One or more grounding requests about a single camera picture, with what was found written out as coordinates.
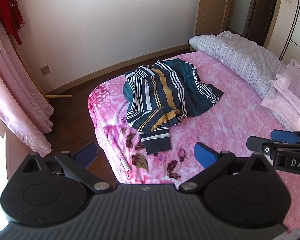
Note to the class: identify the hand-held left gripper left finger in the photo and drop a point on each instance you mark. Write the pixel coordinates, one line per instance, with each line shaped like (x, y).
(86, 153)

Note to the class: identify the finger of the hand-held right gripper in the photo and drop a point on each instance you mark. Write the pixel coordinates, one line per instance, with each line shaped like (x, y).
(258, 145)
(283, 136)

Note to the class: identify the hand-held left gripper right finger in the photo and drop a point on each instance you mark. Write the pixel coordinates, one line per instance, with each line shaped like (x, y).
(205, 155)

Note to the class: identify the navy striped knit sweater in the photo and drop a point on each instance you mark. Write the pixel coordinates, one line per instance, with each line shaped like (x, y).
(165, 92)

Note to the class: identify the pink floral blanket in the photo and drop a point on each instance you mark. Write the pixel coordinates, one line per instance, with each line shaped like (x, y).
(240, 120)

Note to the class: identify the pale pink pillow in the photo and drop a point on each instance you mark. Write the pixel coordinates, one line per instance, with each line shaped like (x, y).
(295, 87)

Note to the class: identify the wooden coat rack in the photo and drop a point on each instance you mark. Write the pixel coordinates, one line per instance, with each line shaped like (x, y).
(58, 96)

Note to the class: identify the grey striped duvet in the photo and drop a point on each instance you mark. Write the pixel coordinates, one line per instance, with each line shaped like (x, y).
(240, 55)

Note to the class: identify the pink curtain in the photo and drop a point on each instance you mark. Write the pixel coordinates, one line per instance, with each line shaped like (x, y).
(15, 92)

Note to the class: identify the white wardrobe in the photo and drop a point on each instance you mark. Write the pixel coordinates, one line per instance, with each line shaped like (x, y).
(297, 25)

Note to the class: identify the wooden door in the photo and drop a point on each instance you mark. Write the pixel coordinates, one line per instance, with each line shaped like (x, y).
(211, 10)

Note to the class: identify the red hanging garment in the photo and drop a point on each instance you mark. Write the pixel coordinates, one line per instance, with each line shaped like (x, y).
(11, 10)

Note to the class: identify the beige wall socket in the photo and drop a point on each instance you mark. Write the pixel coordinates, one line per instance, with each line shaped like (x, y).
(45, 70)

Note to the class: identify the dark wooden doorway frame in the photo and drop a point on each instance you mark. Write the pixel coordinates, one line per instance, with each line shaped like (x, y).
(261, 10)

